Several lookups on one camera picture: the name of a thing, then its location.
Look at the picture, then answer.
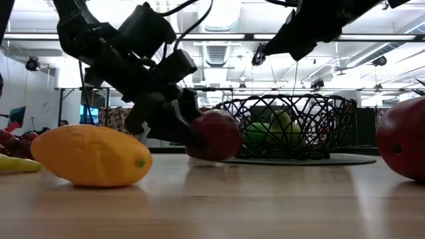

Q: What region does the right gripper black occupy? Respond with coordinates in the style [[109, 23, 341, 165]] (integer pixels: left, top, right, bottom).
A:
[[264, 0, 383, 62]]

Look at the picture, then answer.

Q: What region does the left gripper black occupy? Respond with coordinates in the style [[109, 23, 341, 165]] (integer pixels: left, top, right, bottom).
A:
[[84, 46, 209, 149]]

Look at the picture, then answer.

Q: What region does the dark red apple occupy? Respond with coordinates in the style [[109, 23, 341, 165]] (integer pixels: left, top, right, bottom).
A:
[[185, 109, 243, 162]]

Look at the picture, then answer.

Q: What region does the green pear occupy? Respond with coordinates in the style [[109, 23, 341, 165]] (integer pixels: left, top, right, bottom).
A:
[[268, 109, 301, 145]]

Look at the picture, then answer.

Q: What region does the bright green apple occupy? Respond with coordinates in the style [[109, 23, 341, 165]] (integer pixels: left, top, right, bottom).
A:
[[245, 121, 272, 144]]

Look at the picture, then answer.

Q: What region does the yellow banana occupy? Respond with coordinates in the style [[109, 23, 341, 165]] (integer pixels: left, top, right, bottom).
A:
[[0, 153, 43, 174]]

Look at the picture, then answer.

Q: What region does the red pomegranate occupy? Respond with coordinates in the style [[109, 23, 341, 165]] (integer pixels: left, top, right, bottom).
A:
[[376, 96, 425, 183]]

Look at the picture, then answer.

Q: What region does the red grape bunch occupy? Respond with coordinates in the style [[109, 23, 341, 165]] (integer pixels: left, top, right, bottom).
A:
[[0, 128, 39, 159]]

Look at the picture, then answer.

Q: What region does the black ceiling spotlight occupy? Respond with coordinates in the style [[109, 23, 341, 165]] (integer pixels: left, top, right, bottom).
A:
[[25, 56, 41, 72], [371, 55, 388, 67], [251, 42, 268, 66]]

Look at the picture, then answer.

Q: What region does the brown patterned curtain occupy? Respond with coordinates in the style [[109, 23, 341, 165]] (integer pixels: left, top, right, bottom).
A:
[[98, 106, 133, 133]]

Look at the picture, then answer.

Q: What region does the lit blue screen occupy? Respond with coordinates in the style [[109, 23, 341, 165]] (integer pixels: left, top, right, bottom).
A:
[[79, 104, 100, 125]]

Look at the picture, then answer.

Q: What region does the black background panel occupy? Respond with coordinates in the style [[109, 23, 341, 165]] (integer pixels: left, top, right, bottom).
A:
[[357, 108, 378, 147]]

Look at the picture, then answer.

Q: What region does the round grey mat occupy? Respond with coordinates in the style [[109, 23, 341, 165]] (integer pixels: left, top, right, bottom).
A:
[[220, 153, 378, 167]]

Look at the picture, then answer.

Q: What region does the blue tilted monitor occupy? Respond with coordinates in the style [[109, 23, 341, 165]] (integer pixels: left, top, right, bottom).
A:
[[8, 106, 27, 127]]

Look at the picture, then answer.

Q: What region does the red background object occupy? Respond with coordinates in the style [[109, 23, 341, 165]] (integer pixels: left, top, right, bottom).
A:
[[3, 121, 21, 133]]

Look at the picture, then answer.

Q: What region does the black aluminium table frame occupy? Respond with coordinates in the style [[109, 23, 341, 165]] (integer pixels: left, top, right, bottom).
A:
[[0, 0, 425, 157]]

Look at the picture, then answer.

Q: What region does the silver ventilation duct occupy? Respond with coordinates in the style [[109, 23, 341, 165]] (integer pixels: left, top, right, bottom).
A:
[[199, 0, 242, 87]]

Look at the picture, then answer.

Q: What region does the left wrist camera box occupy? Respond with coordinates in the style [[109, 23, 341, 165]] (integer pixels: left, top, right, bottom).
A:
[[114, 2, 177, 59]]

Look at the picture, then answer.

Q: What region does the black background station frame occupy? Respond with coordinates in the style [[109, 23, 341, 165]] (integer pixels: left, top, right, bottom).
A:
[[54, 86, 233, 129]]

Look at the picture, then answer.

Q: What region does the black wire basket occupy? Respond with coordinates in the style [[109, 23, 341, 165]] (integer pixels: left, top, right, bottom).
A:
[[215, 94, 358, 161]]

